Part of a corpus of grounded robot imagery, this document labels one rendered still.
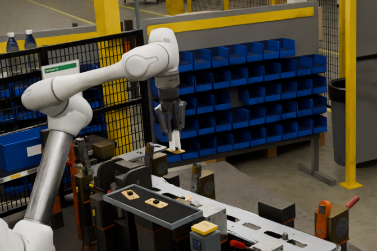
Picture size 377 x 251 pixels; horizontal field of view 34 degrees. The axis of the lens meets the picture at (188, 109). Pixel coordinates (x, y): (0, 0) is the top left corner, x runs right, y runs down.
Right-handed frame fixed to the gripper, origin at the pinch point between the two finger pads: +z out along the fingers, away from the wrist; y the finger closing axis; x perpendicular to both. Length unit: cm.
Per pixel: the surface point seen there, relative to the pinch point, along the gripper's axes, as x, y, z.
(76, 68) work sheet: 114, 13, -16
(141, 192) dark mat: -3.7, -18.2, 14.2
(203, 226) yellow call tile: -41.2, -17.3, 16.0
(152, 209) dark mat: -19.2, -22.5, 14.9
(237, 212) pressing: -11.1, 17.5, 31.2
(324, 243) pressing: -50, 24, 33
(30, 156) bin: 91, -27, 18
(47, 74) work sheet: 111, -4, -16
